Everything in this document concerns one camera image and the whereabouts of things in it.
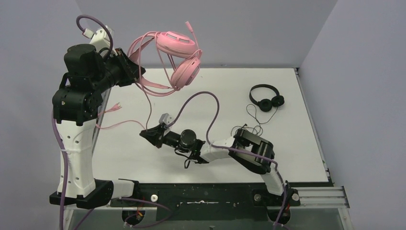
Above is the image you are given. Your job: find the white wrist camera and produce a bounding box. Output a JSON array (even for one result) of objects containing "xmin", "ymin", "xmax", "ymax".
[
  {"xmin": 158, "ymin": 113, "xmax": 174, "ymax": 127},
  {"xmin": 82, "ymin": 28, "xmax": 110, "ymax": 51}
]

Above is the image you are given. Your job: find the black on-ear headphones with cable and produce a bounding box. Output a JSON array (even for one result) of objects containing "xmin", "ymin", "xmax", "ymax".
[{"xmin": 230, "ymin": 84, "xmax": 285, "ymax": 136}]

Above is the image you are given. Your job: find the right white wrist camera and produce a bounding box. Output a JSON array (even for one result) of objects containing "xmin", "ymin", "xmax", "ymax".
[{"xmin": 158, "ymin": 113, "xmax": 174, "ymax": 127}]

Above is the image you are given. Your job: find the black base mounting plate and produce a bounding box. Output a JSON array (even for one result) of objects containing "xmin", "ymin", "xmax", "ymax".
[{"xmin": 78, "ymin": 177, "xmax": 334, "ymax": 223}]

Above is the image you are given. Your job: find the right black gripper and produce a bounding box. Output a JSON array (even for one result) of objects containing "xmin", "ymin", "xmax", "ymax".
[{"xmin": 141, "ymin": 124, "xmax": 191, "ymax": 152}]

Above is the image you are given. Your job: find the purple cable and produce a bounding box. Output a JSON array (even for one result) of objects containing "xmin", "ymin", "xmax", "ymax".
[
  {"xmin": 51, "ymin": 14, "xmax": 173, "ymax": 230},
  {"xmin": 168, "ymin": 91, "xmax": 288, "ymax": 230}
]

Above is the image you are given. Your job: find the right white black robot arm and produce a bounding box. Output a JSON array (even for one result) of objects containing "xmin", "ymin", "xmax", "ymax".
[{"xmin": 139, "ymin": 124, "xmax": 288, "ymax": 205}]

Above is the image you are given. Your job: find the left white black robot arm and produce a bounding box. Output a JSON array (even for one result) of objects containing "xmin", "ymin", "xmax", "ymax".
[{"xmin": 49, "ymin": 44, "xmax": 146, "ymax": 209}]

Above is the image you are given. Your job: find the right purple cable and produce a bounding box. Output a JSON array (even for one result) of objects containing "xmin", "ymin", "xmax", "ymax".
[{"xmin": 168, "ymin": 91, "xmax": 288, "ymax": 230}]

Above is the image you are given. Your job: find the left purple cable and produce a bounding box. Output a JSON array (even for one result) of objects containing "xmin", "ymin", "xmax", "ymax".
[{"xmin": 51, "ymin": 14, "xmax": 173, "ymax": 230}]

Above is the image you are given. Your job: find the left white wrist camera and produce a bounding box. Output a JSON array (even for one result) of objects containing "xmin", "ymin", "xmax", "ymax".
[{"xmin": 82, "ymin": 28, "xmax": 110, "ymax": 51}]

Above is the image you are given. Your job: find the pink over-ear headphones with cable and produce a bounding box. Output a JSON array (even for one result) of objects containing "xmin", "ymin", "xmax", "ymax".
[{"xmin": 96, "ymin": 21, "xmax": 203, "ymax": 129}]

